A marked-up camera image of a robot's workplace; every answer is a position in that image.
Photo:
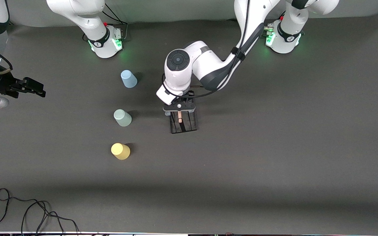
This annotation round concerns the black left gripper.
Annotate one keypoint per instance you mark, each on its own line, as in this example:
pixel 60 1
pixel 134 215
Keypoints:
pixel 189 96

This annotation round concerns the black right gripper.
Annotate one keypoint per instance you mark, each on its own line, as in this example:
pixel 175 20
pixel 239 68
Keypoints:
pixel 1 82

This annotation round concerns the pale green plastic cup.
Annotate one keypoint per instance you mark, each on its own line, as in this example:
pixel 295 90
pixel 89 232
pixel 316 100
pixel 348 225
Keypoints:
pixel 122 118

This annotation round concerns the yellow plastic cup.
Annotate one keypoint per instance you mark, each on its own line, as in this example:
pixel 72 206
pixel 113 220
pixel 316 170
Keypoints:
pixel 120 151

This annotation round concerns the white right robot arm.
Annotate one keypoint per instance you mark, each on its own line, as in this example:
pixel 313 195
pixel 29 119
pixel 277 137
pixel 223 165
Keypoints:
pixel 77 13

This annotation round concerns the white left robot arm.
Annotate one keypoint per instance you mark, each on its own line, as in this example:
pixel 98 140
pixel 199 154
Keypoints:
pixel 208 64

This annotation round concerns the light blue plastic cup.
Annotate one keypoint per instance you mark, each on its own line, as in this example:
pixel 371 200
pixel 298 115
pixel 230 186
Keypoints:
pixel 129 79

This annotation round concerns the dark grey table mat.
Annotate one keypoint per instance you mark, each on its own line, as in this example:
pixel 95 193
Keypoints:
pixel 274 147

